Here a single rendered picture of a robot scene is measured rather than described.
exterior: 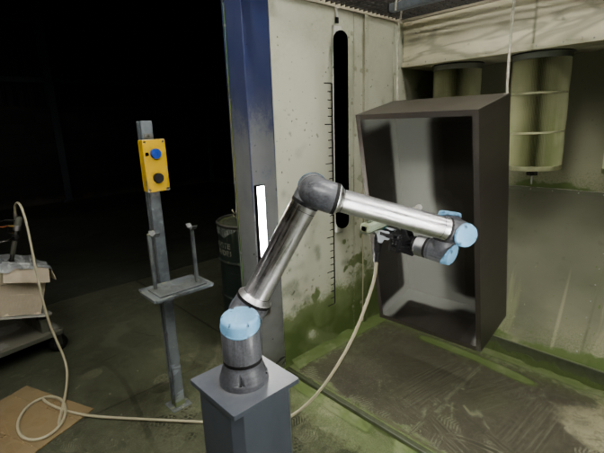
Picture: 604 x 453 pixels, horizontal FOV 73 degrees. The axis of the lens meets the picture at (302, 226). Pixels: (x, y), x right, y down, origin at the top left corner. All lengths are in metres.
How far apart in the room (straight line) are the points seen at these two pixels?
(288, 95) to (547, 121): 1.60
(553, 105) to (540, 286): 1.15
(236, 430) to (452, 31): 2.71
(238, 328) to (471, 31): 2.41
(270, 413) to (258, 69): 1.68
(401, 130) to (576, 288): 1.53
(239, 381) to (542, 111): 2.35
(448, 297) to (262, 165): 1.37
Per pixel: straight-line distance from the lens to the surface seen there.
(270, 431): 1.75
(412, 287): 2.80
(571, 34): 2.93
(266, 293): 1.70
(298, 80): 2.56
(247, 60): 2.34
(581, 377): 3.07
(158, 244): 2.32
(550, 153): 3.04
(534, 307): 3.14
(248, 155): 2.32
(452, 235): 1.61
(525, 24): 3.02
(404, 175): 2.47
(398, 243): 1.85
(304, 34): 2.63
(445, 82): 3.26
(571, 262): 3.19
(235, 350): 1.59
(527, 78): 3.02
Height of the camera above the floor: 1.60
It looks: 14 degrees down
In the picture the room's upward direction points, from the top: 2 degrees counter-clockwise
